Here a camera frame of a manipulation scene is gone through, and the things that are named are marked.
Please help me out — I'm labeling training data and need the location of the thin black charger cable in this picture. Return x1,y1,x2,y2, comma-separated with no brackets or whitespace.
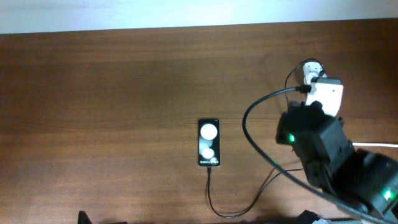
206,57,326,219

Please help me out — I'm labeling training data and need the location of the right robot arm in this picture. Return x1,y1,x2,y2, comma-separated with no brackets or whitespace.
276,101,397,222

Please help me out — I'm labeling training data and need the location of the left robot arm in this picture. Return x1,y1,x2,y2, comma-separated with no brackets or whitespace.
77,211,128,224

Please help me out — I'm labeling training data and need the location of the white power strip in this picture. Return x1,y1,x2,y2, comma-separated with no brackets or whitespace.
303,62,327,105

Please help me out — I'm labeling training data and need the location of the black right camera cable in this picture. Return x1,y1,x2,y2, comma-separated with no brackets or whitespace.
241,84,398,224

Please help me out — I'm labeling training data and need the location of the black smartphone with lit screen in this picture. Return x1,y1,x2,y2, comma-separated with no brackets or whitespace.
198,118,221,167

